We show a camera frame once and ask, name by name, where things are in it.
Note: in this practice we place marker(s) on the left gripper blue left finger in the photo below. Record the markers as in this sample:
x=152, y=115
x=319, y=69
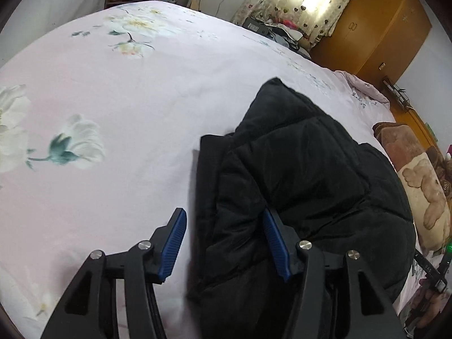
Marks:
x=151, y=262

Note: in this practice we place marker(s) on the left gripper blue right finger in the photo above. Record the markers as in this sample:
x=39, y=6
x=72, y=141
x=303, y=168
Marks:
x=301, y=266

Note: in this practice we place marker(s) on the black padded jacket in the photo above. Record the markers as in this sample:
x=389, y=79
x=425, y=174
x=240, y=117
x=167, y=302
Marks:
x=289, y=156

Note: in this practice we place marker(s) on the clothes pile by window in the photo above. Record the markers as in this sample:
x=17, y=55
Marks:
x=278, y=33

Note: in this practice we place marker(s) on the person's right hand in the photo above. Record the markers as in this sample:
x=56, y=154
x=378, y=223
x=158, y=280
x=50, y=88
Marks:
x=436, y=303

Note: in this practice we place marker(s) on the brown bear print blanket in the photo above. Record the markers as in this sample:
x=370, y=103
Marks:
x=426, y=183

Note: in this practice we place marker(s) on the pink floral bed sheet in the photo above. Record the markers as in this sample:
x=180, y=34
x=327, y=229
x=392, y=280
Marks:
x=101, y=123

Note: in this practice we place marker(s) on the wooden headboard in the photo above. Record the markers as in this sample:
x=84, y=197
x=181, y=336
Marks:
x=405, y=113

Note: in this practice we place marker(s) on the orange wooden wardrobe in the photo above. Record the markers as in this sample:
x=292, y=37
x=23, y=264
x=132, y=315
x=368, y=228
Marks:
x=375, y=39

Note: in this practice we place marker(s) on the heart pattern curtain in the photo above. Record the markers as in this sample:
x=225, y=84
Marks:
x=314, y=19

